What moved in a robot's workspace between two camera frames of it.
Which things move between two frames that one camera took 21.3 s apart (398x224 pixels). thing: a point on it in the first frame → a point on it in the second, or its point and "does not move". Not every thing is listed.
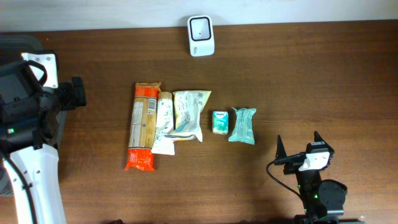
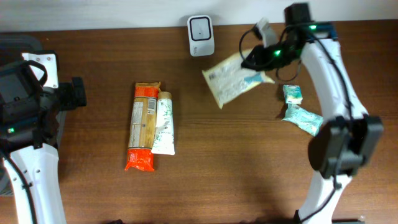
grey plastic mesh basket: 12,47 does not move
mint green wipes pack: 243,126 → 310,122
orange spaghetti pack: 142,127 does not move
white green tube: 163,144 does not move
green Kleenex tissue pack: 220,122 → 293,94
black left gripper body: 64,98 does not move
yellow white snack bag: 188,106 → 229,81
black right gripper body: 293,163 → 269,58
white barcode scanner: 201,35 does not move
